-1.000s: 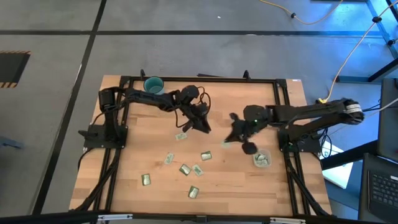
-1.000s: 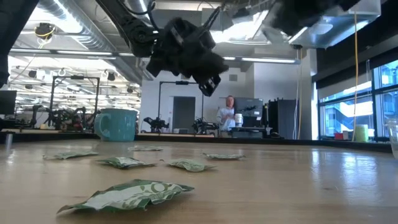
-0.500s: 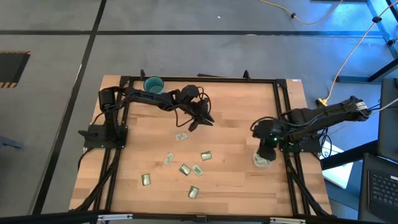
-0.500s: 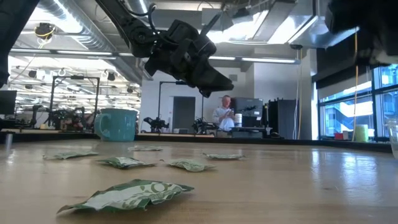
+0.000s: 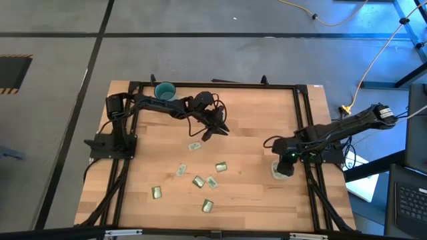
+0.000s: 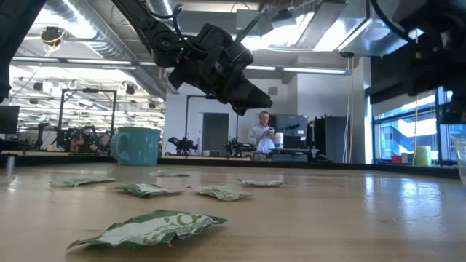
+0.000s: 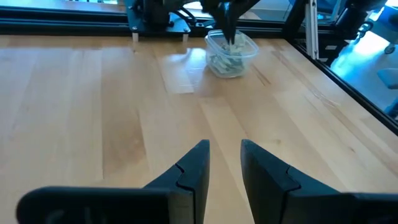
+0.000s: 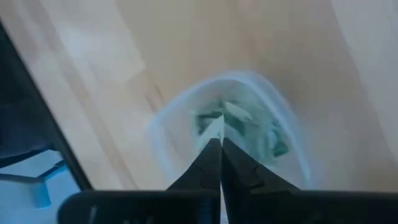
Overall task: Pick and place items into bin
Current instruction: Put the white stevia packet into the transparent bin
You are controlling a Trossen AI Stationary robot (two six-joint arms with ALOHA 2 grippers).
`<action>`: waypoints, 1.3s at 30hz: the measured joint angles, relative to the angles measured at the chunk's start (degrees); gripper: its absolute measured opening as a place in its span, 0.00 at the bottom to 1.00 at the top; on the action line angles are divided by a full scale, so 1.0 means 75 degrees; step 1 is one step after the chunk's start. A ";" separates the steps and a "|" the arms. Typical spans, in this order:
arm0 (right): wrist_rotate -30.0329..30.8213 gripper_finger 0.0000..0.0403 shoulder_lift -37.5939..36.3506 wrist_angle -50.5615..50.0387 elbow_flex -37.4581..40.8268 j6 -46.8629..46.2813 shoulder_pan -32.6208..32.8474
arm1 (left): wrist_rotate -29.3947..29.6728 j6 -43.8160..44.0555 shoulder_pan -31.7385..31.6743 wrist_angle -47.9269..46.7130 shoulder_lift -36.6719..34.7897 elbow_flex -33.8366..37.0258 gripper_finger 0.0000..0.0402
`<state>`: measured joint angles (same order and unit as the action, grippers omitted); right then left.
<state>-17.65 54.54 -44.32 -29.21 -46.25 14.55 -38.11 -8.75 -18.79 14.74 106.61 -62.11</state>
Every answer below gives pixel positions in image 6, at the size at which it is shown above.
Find black window frame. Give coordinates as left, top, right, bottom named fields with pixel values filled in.
left=371, top=86, right=466, bottom=167

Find clear plastic bin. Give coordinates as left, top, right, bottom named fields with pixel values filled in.
left=453, top=138, right=466, bottom=187

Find long ceiling light bar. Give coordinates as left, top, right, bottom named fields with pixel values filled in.
left=9, top=55, right=347, bottom=75

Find background wooden table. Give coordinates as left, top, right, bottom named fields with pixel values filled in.
left=164, top=154, right=253, bottom=162

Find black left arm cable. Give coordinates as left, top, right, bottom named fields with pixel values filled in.
left=143, top=2, right=187, bottom=45

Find green white stevia packet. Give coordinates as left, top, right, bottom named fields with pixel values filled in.
left=188, top=185, right=253, bottom=202
left=50, top=175, right=117, bottom=188
left=66, top=208, right=229, bottom=252
left=149, top=170, right=192, bottom=178
left=113, top=183, right=183, bottom=199
left=237, top=178, right=287, bottom=188

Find round silver air duct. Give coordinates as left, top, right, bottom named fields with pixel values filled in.
left=42, top=0, right=169, bottom=100

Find black computer monitor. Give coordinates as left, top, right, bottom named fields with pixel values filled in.
left=0, top=105, right=20, bottom=135

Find black gantry frame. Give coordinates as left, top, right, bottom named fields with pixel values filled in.
left=184, top=94, right=240, bottom=156
left=57, top=87, right=118, bottom=152

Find yellow-green cylinder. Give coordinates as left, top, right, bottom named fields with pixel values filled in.
left=414, top=145, right=433, bottom=167

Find black ceiling-mounted device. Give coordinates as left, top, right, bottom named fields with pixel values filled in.
left=39, top=25, right=67, bottom=49

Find black shelf cabinet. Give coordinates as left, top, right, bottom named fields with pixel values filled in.
left=268, top=114, right=310, bottom=162

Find tall black cabinet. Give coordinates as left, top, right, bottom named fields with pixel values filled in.
left=313, top=114, right=351, bottom=164

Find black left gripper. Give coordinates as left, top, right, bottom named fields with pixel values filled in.
left=167, top=23, right=274, bottom=117

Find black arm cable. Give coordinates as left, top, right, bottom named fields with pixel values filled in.
left=143, top=2, right=187, bottom=45
left=370, top=0, right=416, bottom=43

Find person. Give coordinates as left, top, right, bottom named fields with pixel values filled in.
left=248, top=110, right=277, bottom=155

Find teal ceramic mug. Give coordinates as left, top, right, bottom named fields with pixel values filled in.
left=110, top=126, right=162, bottom=167

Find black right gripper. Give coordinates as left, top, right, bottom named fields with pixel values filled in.
left=402, top=32, right=466, bottom=125

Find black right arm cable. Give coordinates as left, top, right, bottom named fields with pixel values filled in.
left=370, top=0, right=416, bottom=43

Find grey metal post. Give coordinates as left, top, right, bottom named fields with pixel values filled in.
left=4, top=154, right=17, bottom=181

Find white hanging cables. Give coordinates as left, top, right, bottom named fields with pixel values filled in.
left=341, top=57, right=355, bottom=164

